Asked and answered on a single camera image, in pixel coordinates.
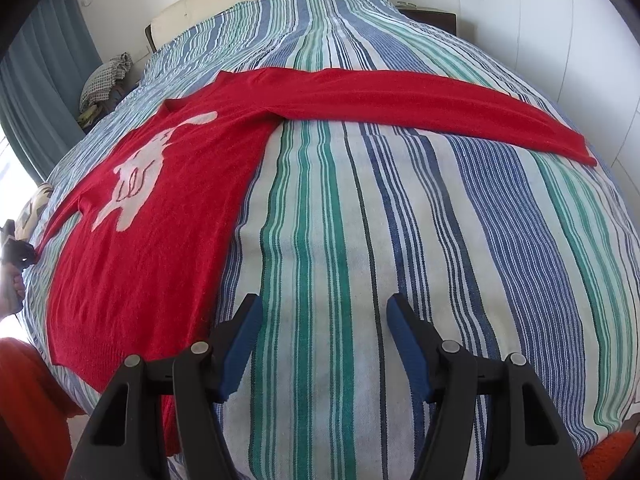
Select window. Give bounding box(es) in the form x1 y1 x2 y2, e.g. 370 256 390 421
0 130 43 226

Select checkered cloth bundle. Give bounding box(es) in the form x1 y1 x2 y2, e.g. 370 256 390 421
80 52 133 111

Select teal curtain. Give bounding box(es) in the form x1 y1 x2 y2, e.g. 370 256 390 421
0 0 103 183

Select patterned pillow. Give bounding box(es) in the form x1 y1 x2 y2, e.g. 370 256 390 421
15 182 53 238

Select person's left hand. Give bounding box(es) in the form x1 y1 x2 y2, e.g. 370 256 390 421
0 261 26 315

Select red sweater with white print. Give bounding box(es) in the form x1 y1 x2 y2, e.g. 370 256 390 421
32 66 598 456

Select dark wooden nightstand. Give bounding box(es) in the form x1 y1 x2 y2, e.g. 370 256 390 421
397 7 458 36

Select green yellow cloth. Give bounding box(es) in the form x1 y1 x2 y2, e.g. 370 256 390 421
75 104 108 131

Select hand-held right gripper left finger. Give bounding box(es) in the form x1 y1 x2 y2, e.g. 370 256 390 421
62 292 264 480

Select striped blanket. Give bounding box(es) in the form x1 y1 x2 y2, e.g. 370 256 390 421
20 0 640 480

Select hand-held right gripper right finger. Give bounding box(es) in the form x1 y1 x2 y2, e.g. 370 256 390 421
386 292 586 480

